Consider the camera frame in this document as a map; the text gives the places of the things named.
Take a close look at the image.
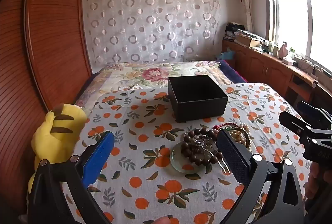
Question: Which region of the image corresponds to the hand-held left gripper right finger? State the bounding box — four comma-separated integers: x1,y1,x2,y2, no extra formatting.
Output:
217,129,304,224

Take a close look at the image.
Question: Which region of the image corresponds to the person's right hand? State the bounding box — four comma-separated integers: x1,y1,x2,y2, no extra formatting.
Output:
305,162,324,200

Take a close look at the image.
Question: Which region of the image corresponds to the black square box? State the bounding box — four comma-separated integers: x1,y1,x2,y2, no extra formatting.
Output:
168,75,229,123

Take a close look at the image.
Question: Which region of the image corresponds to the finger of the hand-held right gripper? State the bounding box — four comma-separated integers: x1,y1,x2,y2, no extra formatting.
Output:
297,101,323,117
279,111,312,134

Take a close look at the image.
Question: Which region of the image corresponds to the teal plastic bag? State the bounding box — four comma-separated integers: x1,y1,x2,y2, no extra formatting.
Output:
222,48,236,60

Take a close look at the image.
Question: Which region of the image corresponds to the yellow plush toy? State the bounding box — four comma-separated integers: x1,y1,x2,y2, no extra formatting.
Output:
28,103,87,193

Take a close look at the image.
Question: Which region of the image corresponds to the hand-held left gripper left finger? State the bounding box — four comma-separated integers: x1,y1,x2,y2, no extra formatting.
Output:
27,131,115,224

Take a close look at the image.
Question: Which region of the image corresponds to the floral bedsheet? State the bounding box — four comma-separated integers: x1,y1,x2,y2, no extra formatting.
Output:
75,61,232,111

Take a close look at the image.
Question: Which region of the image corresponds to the brown wooden bead bracelet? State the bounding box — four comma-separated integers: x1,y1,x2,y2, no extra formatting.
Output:
181,128,225,165

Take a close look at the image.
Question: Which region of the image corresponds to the silver hairpin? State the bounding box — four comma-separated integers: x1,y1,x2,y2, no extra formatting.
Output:
194,136,229,170

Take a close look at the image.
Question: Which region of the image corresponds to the purple blanket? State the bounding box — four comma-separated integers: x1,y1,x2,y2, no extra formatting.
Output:
216,59,249,84

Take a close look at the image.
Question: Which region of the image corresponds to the brown slatted wardrobe door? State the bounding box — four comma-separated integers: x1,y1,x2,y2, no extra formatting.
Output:
0,0,93,214

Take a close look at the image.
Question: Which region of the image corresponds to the pale green jade bangle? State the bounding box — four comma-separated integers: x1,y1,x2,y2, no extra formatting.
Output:
171,141,208,174

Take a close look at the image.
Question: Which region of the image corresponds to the window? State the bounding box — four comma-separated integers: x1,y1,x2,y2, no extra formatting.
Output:
260,0,332,71

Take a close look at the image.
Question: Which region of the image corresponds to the wooden cabinet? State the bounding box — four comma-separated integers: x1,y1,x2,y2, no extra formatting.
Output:
222,39,332,110

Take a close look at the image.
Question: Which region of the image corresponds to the red cord bracelet with bells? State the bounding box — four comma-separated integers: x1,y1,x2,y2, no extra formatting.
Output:
211,122,239,133

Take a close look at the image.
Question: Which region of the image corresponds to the circle pattern sheer curtain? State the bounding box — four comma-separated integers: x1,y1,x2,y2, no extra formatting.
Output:
82,0,221,65

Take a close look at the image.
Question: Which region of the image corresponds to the pearl necklace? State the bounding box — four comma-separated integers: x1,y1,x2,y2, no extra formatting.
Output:
228,124,253,150

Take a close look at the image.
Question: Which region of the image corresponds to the orange fruit print cloth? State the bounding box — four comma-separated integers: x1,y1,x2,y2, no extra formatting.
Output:
61,83,312,224

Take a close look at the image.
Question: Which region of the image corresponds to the pink figurine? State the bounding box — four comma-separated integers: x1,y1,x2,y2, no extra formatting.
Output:
278,42,289,59

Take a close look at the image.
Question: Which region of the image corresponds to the cardboard box with papers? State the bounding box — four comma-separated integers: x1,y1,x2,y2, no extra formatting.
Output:
234,30,265,49

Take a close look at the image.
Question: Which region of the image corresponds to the dark folded clothes stack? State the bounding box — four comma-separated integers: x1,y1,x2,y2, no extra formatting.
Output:
225,22,245,41

